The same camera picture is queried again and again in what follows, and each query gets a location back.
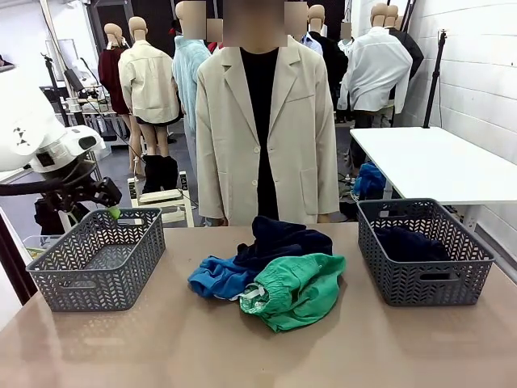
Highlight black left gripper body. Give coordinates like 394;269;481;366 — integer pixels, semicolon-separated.
40;159;98;203

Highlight bright blue garment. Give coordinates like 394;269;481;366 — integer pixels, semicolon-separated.
187;254;263;301

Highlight navy blue garment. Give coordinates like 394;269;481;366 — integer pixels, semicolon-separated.
236;215;333;270
373;226;452;263

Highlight green drawstring shorts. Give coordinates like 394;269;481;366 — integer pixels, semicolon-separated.
238;252;347;333

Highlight person's left forearm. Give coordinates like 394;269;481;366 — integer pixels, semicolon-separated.
318;133;340;216

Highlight person's right forearm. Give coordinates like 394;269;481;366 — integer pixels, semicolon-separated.
196;133;222;219

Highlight black bag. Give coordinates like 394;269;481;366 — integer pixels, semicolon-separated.
34;197;90;235

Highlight clear plastic storage box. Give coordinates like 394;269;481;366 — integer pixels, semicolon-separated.
22;235;53;259

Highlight white step stool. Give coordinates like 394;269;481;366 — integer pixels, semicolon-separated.
127;170;195;227

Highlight black boots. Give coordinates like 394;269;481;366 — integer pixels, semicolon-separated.
141;154;179;194

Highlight grey woven plastic basket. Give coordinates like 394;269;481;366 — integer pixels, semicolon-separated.
356;197;496;307
26;207;166;312

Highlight black tripod stand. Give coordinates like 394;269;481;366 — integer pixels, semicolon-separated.
40;52;72;127
422;28;449;129

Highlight mannequin in maroon top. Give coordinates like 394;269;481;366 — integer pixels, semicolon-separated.
98;23;141;175

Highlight mannequin in cream jacket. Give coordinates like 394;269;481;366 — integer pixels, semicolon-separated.
117;16;181;162

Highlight person in beige blazer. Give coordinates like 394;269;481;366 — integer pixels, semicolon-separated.
195;0;340;227

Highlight mannequin in light blue shirt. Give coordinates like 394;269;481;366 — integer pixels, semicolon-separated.
172;0;212;162

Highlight mannequin in blue white shirt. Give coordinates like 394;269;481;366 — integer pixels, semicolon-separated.
284;2;324;57

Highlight blue cloth heap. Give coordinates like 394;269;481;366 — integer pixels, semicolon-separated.
353;162;387;201

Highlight mannequin in black jacket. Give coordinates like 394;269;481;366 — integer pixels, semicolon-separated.
309;4;349;122

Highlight white table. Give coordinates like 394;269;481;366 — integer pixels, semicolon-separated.
349;126;517;231

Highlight mannequin in dark coat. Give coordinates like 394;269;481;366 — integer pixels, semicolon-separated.
385;4;425;82

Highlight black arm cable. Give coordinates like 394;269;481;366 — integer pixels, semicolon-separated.
0;159;88;198

